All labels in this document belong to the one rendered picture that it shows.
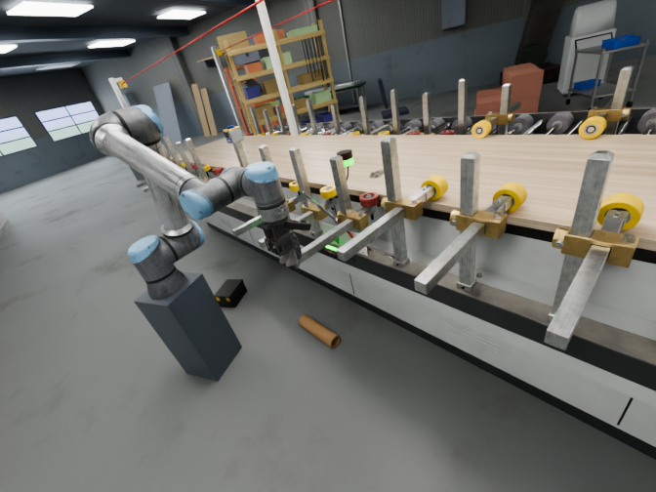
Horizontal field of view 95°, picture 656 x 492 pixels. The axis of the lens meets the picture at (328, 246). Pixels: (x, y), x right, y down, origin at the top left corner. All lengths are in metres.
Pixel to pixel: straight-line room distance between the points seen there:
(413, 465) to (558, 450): 0.54
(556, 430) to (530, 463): 0.18
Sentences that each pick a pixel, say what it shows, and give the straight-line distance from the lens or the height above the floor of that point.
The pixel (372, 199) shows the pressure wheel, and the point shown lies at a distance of 1.24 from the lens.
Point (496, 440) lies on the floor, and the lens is 1.58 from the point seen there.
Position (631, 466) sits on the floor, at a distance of 1.68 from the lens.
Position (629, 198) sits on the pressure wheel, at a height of 0.98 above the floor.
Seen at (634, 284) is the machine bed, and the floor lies 0.72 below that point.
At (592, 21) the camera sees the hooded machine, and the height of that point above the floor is 1.04.
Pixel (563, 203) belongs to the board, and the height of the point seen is 0.90.
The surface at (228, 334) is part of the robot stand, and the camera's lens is 1.98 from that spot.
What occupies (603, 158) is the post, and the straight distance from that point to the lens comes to 0.78.
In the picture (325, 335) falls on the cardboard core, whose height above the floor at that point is 0.08.
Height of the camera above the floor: 1.40
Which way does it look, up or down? 31 degrees down
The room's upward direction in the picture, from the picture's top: 14 degrees counter-clockwise
